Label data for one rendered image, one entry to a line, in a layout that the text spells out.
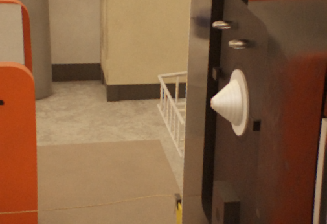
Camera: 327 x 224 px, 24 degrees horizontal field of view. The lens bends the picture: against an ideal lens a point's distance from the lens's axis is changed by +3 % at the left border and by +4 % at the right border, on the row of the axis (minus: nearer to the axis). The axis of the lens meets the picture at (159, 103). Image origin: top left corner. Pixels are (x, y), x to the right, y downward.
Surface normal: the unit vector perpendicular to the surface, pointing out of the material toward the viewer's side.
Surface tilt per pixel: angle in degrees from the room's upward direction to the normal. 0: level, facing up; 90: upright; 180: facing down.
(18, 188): 90
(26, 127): 90
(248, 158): 90
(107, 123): 0
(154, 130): 0
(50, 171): 0
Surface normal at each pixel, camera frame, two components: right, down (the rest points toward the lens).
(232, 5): -0.99, 0.04
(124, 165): 0.03, -0.93
